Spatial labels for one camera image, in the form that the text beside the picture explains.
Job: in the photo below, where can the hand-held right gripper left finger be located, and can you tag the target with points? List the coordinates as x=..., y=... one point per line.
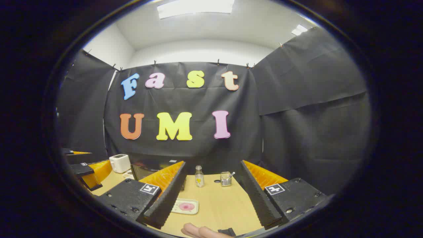
x=168, y=198

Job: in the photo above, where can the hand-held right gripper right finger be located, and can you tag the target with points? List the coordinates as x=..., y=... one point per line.
x=254, y=195

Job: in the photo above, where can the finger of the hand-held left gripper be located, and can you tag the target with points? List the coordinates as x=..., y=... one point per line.
x=82, y=169
x=71, y=151

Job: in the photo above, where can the white plate with pink food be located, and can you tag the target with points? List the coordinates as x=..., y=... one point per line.
x=185, y=206

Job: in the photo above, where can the black backdrop cloth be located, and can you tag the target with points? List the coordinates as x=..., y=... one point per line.
x=297, y=115

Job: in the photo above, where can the clear glass bottle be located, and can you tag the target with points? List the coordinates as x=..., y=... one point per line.
x=199, y=178

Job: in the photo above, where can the small ceiling light panel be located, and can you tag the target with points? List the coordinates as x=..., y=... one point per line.
x=299, y=29

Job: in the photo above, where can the black electric oven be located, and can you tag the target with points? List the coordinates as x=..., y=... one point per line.
x=145, y=171

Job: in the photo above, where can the white toaster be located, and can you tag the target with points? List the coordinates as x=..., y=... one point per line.
x=119, y=162

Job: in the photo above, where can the large ceiling light panel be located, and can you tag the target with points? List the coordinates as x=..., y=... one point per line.
x=195, y=7

